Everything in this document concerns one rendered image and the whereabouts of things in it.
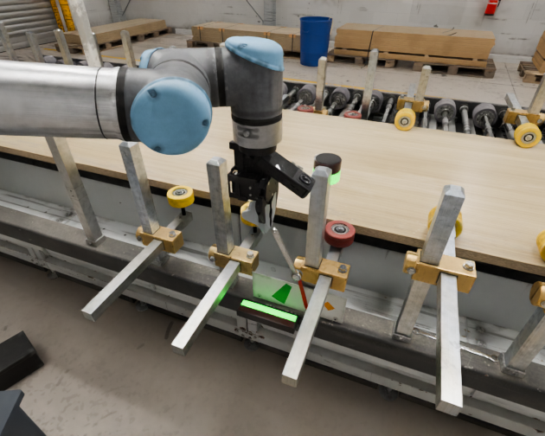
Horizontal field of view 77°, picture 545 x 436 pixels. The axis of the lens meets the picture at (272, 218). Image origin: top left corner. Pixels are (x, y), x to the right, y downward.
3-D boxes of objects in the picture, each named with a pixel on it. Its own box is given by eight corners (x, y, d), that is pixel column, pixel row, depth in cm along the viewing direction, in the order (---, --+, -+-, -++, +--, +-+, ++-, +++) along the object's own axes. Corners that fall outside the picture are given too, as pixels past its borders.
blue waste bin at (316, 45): (323, 69, 582) (328, 19, 539) (292, 65, 601) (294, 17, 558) (334, 61, 625) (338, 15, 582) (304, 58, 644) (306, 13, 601)
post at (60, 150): (97, 247, 117) (44, 118, 90) (86, 244, 118) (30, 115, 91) (106, 239, 120) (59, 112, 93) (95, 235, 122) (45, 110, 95)
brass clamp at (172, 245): (174, 255, 102) (170, 242, 99) (136, 244, 106) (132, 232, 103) (185, 242, 107) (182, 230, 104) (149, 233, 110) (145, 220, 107)
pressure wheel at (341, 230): (346, 272, 94) (352, 240, 88) (318, 264, 97) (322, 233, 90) (352, 253, 100) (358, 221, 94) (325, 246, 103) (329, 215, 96)
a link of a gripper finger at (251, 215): (246, 227, 77) (244, 192, 72) (270, 234, 76) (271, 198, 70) (240, 235, 75) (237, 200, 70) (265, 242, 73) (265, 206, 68)
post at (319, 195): (311, 322, 98) (328, 173, 69) (300, 318, 99) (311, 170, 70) (315, 312, 101) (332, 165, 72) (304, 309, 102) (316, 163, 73)
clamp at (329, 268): (343, 292, 85) (346, 278, 82) (291, 278, 89) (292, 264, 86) (348, 277, 90) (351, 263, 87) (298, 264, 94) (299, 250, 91)
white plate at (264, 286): (342, 324, 92) (346, 299, 86) (253, 297, 100) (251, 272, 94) (342, 323, 93) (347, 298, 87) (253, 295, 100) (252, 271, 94)
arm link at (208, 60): (130, 59, 47) (222, 55, 48) (142, 42, 56) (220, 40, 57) (145, 125, 52) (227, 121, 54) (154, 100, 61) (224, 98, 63)
